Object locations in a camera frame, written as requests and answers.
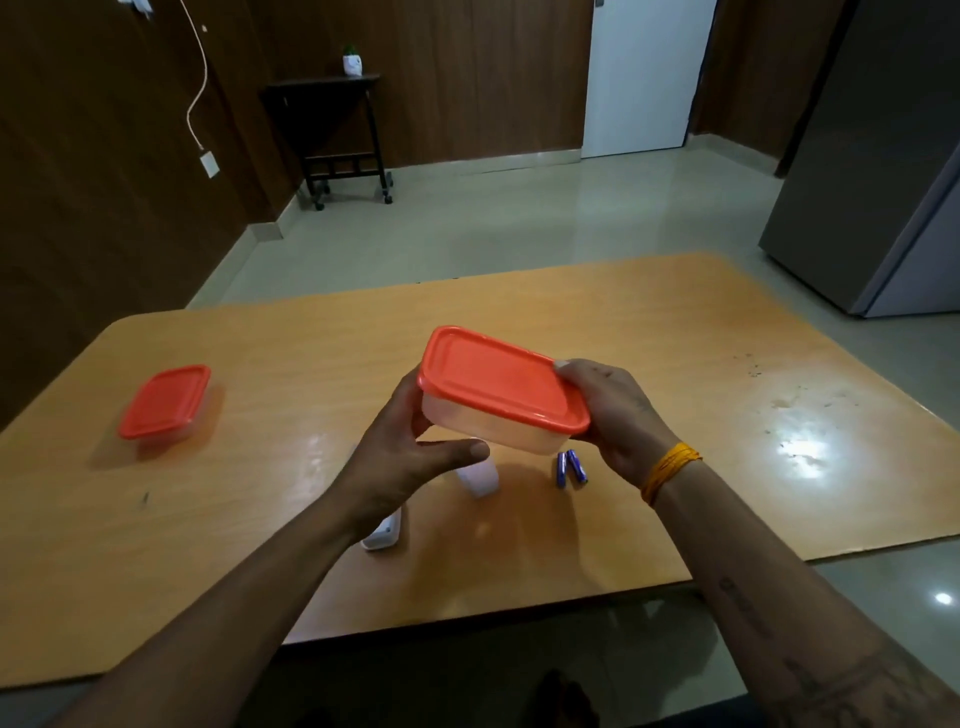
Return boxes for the person's left hand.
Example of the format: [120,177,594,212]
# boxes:
[327,365,491,537]

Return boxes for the person's right hand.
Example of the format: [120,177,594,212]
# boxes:
[553,358,682,490]

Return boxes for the clear container with orange lid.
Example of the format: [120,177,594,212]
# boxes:
[417,325,593,456]

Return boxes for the person's left forearm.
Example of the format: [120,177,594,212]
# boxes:
[56,491,380,728]

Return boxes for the person's right forearm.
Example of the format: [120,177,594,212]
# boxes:
[654,457,960,728]

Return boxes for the white remote battery cover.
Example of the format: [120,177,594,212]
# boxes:
[458,458,501,499]

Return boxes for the white remote control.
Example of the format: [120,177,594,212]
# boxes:
[360,507,404,553]

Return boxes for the yellow thread wristband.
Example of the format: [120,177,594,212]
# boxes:
[640,442,704,507]

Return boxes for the small container with orange lid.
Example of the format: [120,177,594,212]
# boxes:
[117,364,213,445]

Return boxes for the white door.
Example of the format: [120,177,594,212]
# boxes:
[581,0,719,159]

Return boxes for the dark wooden side table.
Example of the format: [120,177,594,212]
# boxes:
[259,73,395,212]

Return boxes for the grey refrigerator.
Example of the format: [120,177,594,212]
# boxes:
[758,0,960,319]

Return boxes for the white cable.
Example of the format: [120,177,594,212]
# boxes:
[178,0,210,153]

